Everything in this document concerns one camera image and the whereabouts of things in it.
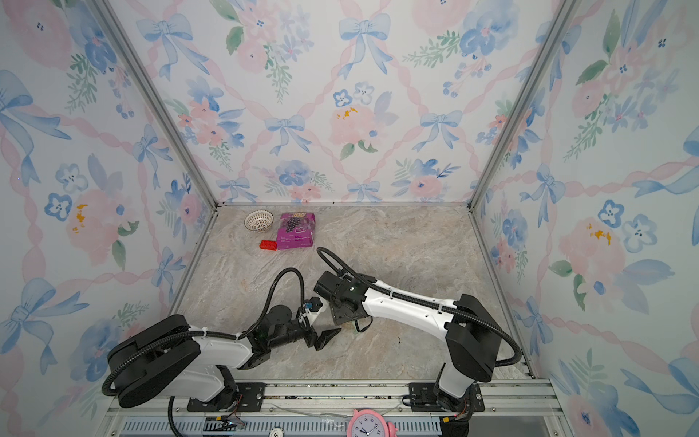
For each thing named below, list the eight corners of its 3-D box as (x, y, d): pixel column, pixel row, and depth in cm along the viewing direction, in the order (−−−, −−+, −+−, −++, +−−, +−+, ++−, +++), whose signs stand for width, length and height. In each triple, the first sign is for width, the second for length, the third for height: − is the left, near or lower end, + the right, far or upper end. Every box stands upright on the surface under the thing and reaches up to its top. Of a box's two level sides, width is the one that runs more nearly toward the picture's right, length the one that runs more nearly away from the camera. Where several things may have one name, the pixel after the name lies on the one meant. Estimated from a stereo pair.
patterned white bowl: (247, 233, 113) (242, 223, 109) (251, 219, 118) (247, 209, 113) (273, 233, 113) (269, 224, 109) (276, 219, 118) (273, 209, 113)
